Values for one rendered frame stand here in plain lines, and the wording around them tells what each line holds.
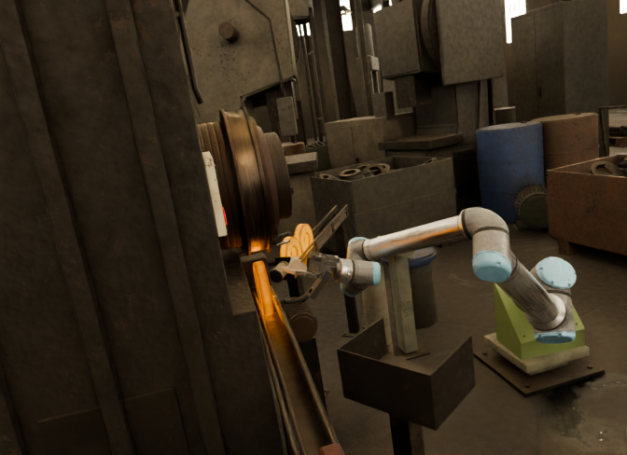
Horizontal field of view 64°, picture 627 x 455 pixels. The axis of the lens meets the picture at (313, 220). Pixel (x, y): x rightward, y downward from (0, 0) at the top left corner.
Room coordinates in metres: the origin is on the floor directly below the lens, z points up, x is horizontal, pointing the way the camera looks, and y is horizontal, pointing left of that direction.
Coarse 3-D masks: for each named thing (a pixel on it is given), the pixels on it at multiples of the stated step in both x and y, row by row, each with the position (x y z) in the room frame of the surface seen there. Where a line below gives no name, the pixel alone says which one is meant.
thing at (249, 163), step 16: (240, 112) 1.53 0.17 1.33; (240, 128) 1.45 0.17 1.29; (240, 144) 1.41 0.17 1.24; (256, 144) 1.40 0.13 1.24; (240, 160) 1.38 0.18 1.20; (256, 160) 1.39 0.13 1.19; (240, 176) 1.37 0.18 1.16; (256, 176) 1.37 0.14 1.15; (256, 192) 1.37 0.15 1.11; (256, 208) 1.37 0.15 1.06; (256, 224) 1.39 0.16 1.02; (256, 240) 1.43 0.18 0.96
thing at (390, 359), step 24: (360, 336) 1.21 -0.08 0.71; (384, 336) 1.29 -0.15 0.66; (360, 360) 1.09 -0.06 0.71; (384, 360) 1.25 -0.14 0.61; (456, 360) 1.05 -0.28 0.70; (360, 384) 1.10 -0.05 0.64; (384, 384) 1.05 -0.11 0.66; (408, 384) 1.00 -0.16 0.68; (432, 384) 0.97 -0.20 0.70; (456, 384) 1.04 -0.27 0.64; (384, 408) 1.06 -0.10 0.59; (408, 408) 1.01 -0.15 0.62; (432, 408) 0.97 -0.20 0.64; (408, 432) 1.10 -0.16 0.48
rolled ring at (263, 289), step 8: (256, 264) 1.57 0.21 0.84; (256, 272) 1.54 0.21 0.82; (264, 272) 1.53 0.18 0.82; (256, 280) 1.64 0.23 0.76; (264, 280) 1.51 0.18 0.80; (264, 288) 1.50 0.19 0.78; (264, 296) 1.50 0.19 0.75; (264, 304) 1.50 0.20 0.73; (272, 304) 1.51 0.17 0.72; (264, 312) 1.52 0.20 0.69; (272, 312) 1.53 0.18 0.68
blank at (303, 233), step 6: (300, 228) 2.20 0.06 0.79; (306, 228) 2.25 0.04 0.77; (294, 234) 2.19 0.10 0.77; (300, 234) 2.18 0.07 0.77; (306, 234) 2.26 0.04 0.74; (312, 234) 2.30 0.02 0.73; (300, 240) 2.18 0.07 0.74; (306, 240) 2.27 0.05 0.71; (312, 240) 2.29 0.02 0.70; (300, 246) 2.17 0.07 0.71; (306, 246) 2.24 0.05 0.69; (312, 246) 2.28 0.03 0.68
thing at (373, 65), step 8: (368, 24) 10.63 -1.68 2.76; (368, 32) 10.57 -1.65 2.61; (368, 40) 10.56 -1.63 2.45; (368, 48) 10.56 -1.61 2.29; (360, 56) 10.63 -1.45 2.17; (368, 56) 10.29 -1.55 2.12; (360, 64) 10.34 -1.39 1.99; (376, 64) 10.77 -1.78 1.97; (360, 72) 10.35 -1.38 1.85; (376, 72) 10.95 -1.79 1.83; (360, 80) 10.36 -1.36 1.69; (376, 80) 10.93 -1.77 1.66; (376, 88) 10.93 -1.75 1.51
